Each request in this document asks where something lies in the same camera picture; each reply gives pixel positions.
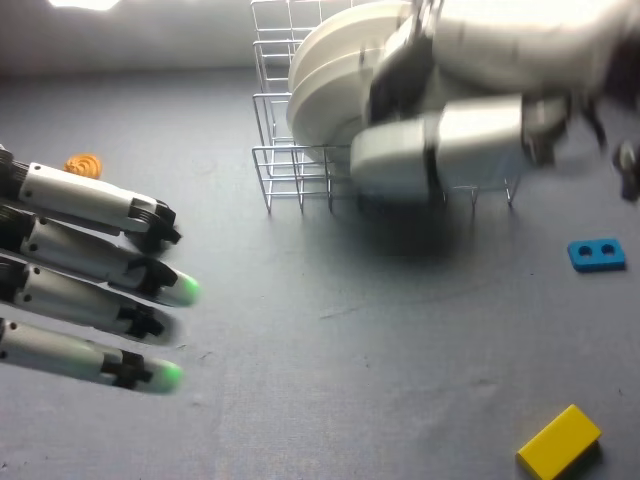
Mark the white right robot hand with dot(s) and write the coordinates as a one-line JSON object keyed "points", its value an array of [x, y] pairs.
{"points": [[500, 40]]}

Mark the blue block with two holes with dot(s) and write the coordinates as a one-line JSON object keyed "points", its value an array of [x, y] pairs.
{"points": [[596, 263]]}

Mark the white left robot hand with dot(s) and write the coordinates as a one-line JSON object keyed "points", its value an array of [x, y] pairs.
{"points": [[75, 250]]}

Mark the white plate with black rim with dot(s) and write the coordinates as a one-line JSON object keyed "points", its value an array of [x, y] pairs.
{"points": [[325, 115], [340, 35]]}

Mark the yellow rectangular block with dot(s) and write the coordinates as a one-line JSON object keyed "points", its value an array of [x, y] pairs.
{"points": [[558, 442]]}

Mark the orange swirl cookie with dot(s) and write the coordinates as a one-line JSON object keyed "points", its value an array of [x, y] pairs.
{"points": [[85, 164]]}

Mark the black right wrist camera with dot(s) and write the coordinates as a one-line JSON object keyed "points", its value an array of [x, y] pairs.
{"points": [[630, 170]]}

